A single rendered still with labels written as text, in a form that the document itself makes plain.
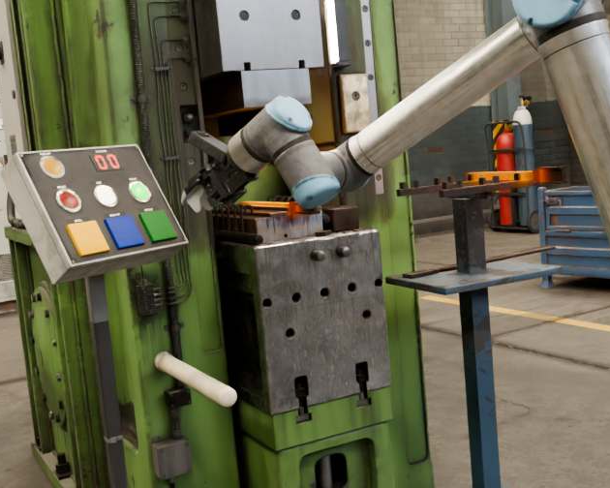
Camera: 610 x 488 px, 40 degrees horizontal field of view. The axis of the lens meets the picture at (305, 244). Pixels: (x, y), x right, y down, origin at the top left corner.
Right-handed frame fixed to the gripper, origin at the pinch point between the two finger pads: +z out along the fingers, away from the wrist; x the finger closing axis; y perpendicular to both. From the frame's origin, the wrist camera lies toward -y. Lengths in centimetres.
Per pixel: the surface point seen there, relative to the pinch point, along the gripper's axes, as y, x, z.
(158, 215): -1.5, 0.4, 10.3
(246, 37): -38, 37, -11
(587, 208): 13, 434, 79
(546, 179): 29, 85, -40
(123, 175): -13.2, -3.0, 11.2
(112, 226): -0.7, -13.5, 10.3
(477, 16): -285, 838, 212
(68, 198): -9.0, -20.8, 10.7
